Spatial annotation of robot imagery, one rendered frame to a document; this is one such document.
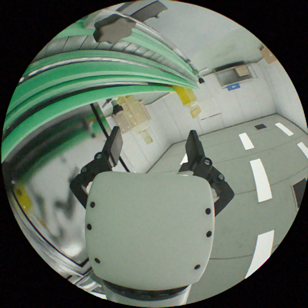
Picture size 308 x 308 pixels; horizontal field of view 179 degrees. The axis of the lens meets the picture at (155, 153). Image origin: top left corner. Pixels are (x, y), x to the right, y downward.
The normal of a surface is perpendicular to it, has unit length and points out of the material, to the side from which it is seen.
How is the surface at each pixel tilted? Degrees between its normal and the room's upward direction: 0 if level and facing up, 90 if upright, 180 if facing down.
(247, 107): 90
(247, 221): 180
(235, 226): 180
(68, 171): 90
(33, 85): 90
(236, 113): 90
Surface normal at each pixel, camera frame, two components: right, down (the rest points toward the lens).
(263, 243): -0.47, -0.85
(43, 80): 0.74, -0.22
